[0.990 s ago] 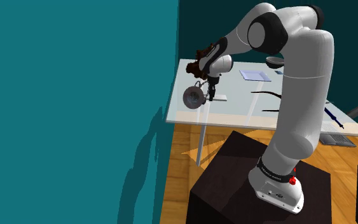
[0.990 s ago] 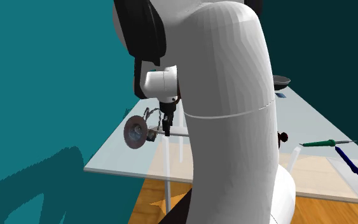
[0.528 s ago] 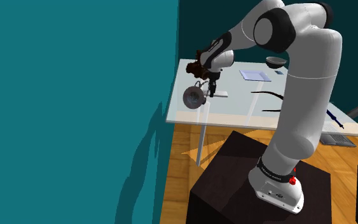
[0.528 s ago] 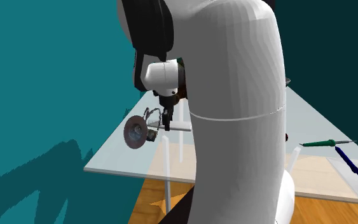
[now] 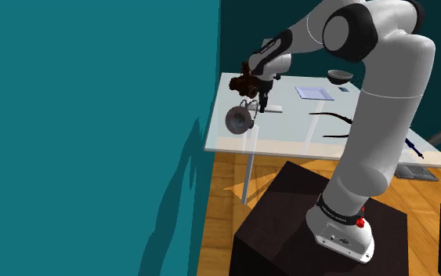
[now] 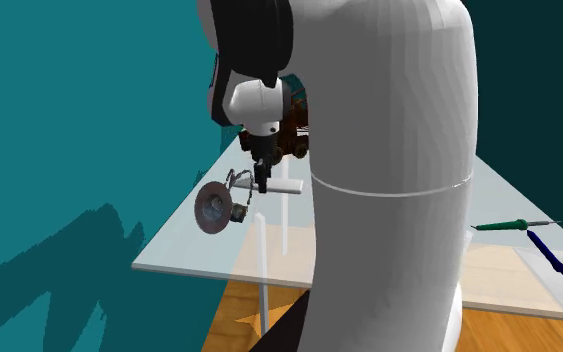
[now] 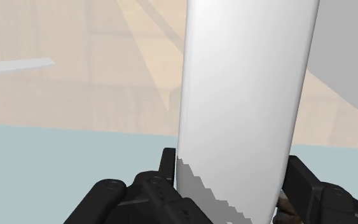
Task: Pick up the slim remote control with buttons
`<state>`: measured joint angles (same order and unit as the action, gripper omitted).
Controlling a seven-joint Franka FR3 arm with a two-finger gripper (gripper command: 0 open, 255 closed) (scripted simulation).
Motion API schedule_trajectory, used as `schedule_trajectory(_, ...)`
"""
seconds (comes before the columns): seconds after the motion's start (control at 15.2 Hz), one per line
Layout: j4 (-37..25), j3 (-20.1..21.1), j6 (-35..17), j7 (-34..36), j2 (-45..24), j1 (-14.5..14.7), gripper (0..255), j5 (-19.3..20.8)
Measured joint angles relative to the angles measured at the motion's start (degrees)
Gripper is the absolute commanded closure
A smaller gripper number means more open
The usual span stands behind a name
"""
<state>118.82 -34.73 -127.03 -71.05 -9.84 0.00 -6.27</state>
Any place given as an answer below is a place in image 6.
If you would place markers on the black robot stand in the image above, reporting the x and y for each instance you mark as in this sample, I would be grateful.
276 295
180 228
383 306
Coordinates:
288 326

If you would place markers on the dark blue soldering iron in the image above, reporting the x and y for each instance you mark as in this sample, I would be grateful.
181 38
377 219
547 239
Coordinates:
554 261

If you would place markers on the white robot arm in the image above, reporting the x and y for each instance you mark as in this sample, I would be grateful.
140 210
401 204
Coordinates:
388 146

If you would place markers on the dark brown toy vehicle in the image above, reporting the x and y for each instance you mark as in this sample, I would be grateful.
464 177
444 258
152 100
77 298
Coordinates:
294 128

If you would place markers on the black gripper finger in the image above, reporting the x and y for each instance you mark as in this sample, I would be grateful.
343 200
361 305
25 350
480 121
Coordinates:
261 178

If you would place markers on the glass table with white legs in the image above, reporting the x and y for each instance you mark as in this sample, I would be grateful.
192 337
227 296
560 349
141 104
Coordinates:
188 244

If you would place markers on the green soldering iron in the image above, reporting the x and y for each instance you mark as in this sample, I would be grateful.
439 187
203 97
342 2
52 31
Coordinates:
505 226

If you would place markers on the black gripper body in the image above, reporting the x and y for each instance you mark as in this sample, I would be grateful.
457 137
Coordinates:
257 145

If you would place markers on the white flat bar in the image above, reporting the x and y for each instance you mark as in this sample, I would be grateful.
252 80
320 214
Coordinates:
286 186

